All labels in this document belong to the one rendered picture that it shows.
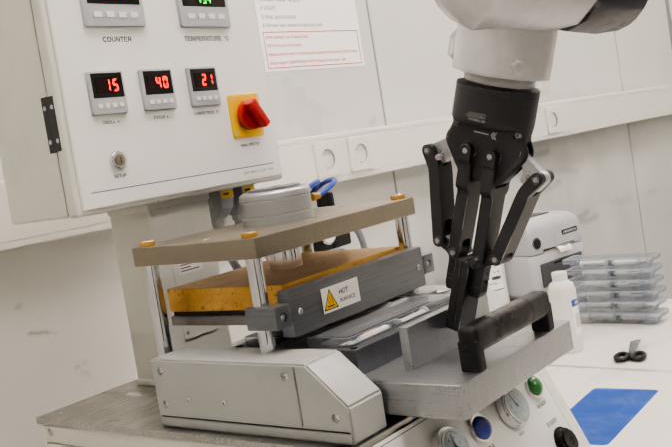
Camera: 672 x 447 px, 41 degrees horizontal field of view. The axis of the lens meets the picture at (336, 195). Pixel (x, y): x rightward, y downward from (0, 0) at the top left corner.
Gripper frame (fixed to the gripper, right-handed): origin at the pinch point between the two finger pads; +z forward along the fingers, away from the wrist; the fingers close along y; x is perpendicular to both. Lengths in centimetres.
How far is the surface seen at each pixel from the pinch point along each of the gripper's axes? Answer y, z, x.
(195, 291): -25.4, 5.9, -10.8
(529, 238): -38, 24, 96
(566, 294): -19, 25, 74
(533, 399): 4.2, 13.4, 10.9
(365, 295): -11.2, 4.1, -0.3
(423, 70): -77, -4, 106
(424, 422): 1.8, 10.5, -7.1
